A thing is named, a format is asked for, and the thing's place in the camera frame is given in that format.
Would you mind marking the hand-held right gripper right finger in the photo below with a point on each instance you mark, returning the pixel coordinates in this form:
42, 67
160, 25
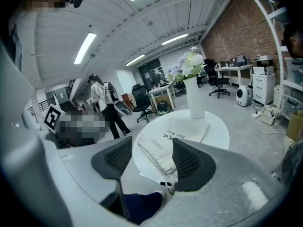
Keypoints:
196, 169

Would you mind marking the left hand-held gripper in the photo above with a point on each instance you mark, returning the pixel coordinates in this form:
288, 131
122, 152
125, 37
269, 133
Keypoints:
52, 118

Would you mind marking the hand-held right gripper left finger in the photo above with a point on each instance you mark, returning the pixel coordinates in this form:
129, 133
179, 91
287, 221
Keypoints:
111, 162

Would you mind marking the black stair railing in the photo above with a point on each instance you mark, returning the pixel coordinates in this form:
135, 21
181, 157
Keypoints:
45, 104

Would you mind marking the round white side table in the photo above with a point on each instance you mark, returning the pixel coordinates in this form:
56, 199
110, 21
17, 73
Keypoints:
213, 136

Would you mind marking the person's white shoe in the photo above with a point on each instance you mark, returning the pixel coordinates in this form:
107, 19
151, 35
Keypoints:
161, 195

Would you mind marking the person's legs in navy trousers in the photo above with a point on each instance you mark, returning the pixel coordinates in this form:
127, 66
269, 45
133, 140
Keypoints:
142, 204

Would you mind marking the grey plastic shell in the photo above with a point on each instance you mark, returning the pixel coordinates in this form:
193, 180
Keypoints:
123, 109

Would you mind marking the black helmet with green trim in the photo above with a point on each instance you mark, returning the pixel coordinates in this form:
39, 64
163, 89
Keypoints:
162, 107

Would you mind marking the black office chair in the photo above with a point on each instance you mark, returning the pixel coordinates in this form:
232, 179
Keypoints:
219, 81
140, 98
180, 87

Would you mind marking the white ceramic vase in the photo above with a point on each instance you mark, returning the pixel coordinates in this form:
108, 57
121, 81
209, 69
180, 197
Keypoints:
195, 98

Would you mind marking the white extension socket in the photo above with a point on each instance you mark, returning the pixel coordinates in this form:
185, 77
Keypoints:
256, 115

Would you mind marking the white desk with wooden cabinet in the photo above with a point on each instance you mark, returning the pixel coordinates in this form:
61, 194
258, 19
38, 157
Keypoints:
161, 91

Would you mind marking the white dome backpack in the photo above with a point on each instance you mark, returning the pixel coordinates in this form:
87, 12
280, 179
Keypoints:
243, 96

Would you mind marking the white open box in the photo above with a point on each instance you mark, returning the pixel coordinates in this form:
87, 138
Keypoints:
267, 118

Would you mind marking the black glass partition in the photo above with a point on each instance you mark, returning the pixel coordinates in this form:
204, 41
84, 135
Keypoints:
151, 72

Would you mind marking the artificial flower bouquet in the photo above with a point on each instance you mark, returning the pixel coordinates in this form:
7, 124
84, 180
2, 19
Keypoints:
189, 65

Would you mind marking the white drawer cabinet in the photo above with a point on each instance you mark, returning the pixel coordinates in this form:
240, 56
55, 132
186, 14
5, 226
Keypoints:
264, 89

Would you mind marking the cardboard box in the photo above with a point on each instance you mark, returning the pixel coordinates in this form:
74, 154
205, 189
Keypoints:
294, 126

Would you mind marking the long white desk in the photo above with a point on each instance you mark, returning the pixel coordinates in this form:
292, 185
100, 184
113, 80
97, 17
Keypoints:
233, 68

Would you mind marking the black computer monitor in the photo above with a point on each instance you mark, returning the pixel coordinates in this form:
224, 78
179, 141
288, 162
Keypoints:
240, 60

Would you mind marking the white printer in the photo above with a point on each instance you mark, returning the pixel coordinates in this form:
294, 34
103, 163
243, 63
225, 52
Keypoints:
263, 65

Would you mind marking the white shelf with clear bins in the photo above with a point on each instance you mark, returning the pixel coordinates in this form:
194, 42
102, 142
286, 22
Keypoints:
272, 15

